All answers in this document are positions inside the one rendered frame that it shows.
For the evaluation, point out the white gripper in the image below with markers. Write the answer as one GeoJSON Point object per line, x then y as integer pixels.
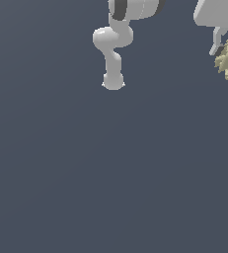
{"type": "Point", "coordinates": [217, 13]}

